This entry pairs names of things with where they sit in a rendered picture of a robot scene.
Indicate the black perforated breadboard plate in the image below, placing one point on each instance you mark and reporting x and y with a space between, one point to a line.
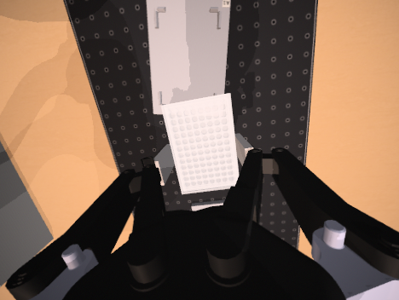
269 73

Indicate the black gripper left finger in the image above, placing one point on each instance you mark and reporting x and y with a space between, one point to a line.
54 270

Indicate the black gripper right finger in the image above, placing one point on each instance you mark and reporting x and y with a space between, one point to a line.
358 251

